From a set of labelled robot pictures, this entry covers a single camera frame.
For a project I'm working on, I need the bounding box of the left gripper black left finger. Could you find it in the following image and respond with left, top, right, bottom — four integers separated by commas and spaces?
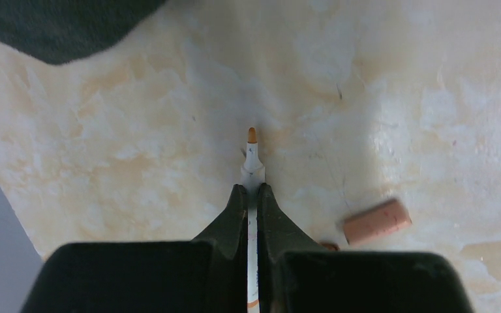
22, 185, 248, 312

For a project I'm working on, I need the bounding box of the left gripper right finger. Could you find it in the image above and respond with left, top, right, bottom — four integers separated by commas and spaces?
257, 183, 473, 312

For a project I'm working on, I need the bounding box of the white pen brown cap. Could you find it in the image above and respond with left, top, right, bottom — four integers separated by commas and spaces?
241, 127, 265, 312

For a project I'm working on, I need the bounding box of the peach pen cap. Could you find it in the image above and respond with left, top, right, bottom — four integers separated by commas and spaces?
342, 198, 412, 246

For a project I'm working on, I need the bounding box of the black floral pillow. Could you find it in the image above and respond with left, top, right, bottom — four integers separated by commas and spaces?
0, 0, 164, 65

